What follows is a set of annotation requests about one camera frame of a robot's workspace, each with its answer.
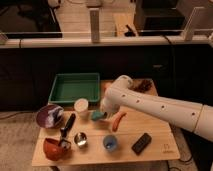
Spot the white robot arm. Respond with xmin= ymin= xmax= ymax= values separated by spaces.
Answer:
xmin=101 ymin=75 xmax=213 ymax=142

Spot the white plastic cup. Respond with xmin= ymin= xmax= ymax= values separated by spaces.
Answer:
xmin=74 ymin=98 xmax=89 ymax=117

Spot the blue plastic cup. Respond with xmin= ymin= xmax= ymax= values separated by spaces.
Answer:
xmin=103 ymin=135 xmax=118 ymax=152

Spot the orange carrot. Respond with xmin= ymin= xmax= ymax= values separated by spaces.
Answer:
xmin=112 ymin=112 xmax=127 ymax=132

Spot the dark grape bunch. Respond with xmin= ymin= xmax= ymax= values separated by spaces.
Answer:
xmin=133 ymin=80 xmax=152 ymax=93

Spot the green plastic tray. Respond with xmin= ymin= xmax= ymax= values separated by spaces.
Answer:
xmin=48 ymin=73 xmax=101 ymax=105

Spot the wooden board table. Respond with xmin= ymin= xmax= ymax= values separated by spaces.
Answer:
xmin=31 ymin=78 xmax=181 ymax=167

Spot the purple ceramic bowl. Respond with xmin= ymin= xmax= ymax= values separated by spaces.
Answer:
xmin=36 ymin=104 xmax=64 ymax=128

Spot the black rectangular block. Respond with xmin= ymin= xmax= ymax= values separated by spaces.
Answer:
xmin=132 ymin=133 xmax=152 ymax=155

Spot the black handled tool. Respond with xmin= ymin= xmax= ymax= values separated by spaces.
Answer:
xmin=60 ymin=113 xmax=76 ymax=138

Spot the white post centre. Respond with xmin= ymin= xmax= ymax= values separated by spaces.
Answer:
xmin=89 ymin=8 xmax=100 ymax=43

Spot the white post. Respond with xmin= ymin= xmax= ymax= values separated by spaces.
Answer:
xmin=181 ymin=7 xmax=205 ymax=41
xmin=89 ymin=8 xmax=100 ymax=43

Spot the white post right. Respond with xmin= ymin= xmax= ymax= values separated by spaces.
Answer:
xmin=181 ymin=7 xmax=205 ymax=41

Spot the white horizontal rail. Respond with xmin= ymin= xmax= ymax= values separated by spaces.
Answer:
xmin=0 ymin=35 xmax=213 ymax=49

